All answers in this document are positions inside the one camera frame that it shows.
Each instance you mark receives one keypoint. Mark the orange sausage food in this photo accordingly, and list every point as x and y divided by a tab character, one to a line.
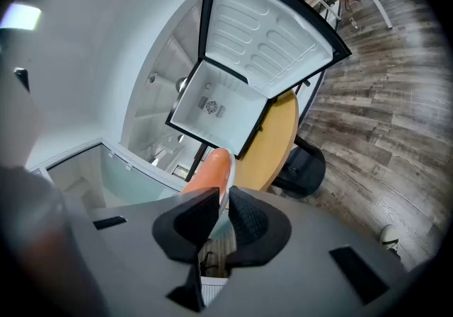
212	170

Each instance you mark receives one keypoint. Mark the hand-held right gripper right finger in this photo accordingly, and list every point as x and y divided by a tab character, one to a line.
255	230

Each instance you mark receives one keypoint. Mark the round wooden table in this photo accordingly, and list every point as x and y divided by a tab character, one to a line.
272	138

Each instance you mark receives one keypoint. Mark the glass door panel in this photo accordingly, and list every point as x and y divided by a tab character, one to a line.
134	177

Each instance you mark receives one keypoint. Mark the rectangular ceiling light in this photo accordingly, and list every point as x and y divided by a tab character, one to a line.
21	17

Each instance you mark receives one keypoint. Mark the black mini fridge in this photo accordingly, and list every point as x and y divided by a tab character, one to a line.
247	43

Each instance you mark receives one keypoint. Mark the black chair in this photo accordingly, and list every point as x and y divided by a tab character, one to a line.
304	170

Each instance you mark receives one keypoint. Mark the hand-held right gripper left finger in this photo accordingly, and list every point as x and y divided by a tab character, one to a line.
193	223

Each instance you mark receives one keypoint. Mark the person's white shoe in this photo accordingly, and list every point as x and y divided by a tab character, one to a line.
390	237

